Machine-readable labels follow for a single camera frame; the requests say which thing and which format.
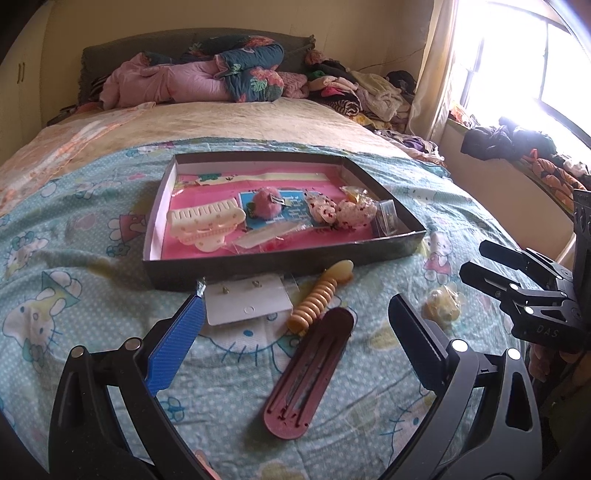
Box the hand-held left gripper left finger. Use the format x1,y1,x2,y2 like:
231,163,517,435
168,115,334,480
48,292,208,480

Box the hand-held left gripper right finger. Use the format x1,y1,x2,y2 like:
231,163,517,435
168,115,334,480
383,294,543,480

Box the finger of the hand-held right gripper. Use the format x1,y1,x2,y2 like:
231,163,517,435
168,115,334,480
479,240,573,289
458,261,570,324

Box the white earring card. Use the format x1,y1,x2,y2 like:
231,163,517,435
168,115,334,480
203,277,294,326

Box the cream hair claw clip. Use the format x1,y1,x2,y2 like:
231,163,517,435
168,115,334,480
167,204,247,253

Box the dark grey tray pink lining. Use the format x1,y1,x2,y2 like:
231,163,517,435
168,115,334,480
141,152,428,292

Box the dotted mesh bow hair ties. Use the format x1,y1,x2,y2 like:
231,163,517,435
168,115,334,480
307,191,379,229

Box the pink pom-pom hair clip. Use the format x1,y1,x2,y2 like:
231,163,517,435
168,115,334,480
252,187,289,217

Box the small yellow hair clip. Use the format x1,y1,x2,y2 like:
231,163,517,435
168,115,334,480
425,284,462,321

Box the orange and dark printed cloth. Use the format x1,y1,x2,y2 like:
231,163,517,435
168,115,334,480
519,152,591,204

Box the cartoon cat printed blanket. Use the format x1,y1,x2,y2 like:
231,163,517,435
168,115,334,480
0,138,536,480

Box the yellow spiral hair clip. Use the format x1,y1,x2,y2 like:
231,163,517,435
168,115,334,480
288,259,355,335

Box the dark clothes on sill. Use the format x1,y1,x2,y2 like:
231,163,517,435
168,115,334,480
462,117,561,162

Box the maroon long hair clip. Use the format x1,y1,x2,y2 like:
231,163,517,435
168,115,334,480
263,307,355,440

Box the clear plastic packet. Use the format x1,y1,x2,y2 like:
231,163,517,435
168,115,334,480
233,222,308,252

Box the purple clothes heap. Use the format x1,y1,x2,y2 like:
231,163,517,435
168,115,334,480
376,129,446,164

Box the blue printed card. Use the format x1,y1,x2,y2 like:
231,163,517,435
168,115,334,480
238,189,315,232

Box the window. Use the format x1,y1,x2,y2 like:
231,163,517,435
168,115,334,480
455,0,591,148

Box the cream curtain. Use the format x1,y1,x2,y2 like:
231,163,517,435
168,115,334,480
406,0,467,144

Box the beige bed sheet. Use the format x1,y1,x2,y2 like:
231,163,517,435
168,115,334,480
60,97,416,162

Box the peach floral sheet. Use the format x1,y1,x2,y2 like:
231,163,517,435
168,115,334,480
0,104,158,217

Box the pile of clothes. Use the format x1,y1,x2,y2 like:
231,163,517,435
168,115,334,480
305,51,419,134

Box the pink quilt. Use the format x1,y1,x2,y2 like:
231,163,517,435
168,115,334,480
99,53,232,109

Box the pink fuzzy pillow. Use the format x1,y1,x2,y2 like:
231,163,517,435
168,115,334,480
281,71,310,99

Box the dark blue floral quilt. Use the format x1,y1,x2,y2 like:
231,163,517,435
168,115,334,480
139,34,286,103

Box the cream wardrobe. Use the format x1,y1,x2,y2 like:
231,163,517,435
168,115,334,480
0,14,51,153

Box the pink and floral bedding pile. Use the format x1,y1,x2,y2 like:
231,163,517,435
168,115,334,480
78,28,317,104

